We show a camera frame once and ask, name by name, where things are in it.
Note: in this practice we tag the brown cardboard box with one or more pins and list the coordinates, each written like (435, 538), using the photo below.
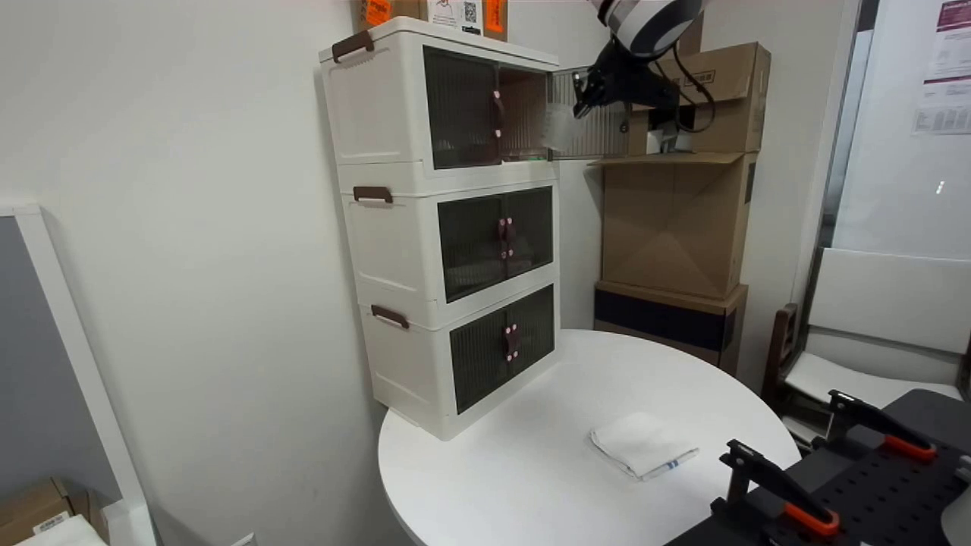
(722, 92)

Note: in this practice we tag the grey partition with white frame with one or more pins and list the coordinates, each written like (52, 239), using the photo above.
(61, 354)

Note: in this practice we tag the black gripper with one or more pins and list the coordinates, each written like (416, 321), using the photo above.
(631, 79)

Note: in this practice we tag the white folded cloth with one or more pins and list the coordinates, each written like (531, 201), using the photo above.
(640, 443)

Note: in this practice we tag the brown wooden shelving unit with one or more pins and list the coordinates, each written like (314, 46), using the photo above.
(670, 229)

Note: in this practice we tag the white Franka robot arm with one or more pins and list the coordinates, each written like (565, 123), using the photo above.
(653, 19)

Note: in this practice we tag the black perforated mounting board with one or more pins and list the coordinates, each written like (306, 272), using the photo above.
(890, 496)

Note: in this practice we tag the paper poster on glass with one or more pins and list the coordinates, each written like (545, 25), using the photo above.
(948, 61)

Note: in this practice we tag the orange and white boxes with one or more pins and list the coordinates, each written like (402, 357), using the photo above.
(435, 12)

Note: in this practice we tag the white stackable storage cabinet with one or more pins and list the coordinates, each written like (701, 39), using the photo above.
(383, 100)
(399, 253)
(413, 364)

